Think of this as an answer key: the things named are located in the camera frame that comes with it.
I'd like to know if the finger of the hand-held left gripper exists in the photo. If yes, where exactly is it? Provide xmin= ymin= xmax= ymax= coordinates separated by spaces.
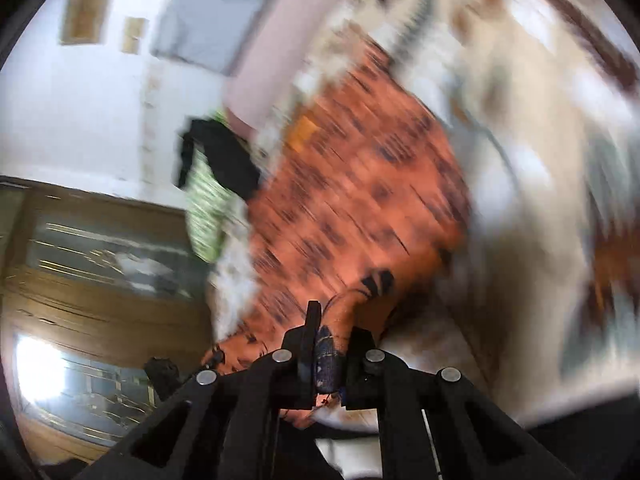
xmin=144 ymin=357 xmax=181 ymax=402

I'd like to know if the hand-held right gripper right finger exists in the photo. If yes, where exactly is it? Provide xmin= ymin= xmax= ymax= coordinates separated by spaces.
xmin=345 ymin=327 xmax=576 ymax=480

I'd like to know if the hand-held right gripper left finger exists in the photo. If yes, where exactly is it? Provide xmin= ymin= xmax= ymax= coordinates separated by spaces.
xmin=75 ymin=301 xmax=346 ymax=480

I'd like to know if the orange floral cloth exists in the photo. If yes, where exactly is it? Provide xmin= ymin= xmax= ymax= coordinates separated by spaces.
xmin=200 ymin=42 xmax=473 ymax=428

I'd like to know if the wooden glass door cabinet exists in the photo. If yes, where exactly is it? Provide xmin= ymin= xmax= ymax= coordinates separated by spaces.
xmin=0 ymin=175 xmax=216 ymax=466

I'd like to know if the black cloth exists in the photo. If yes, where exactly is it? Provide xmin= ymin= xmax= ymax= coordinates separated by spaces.
xmin=175 ymin=117 xmax=262 ymax=201

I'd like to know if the beige leaf printed blanket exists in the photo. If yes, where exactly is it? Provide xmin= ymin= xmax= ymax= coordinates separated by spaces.
xmin=210 ymin=0 xmax=640 ymax=431

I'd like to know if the pink pillow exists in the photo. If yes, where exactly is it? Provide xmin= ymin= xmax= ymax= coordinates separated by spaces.
xmin=222 ymin=0 xmax=391 ymax=141

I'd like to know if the small framed wall picture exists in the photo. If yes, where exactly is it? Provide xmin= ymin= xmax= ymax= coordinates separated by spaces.
xmin=121 ymin=16 xmax=149 ymax=55

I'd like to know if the large framed wall picture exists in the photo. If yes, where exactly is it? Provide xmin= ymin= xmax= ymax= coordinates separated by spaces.
xmin=60 ymin=0 xmax=117 ymax=46

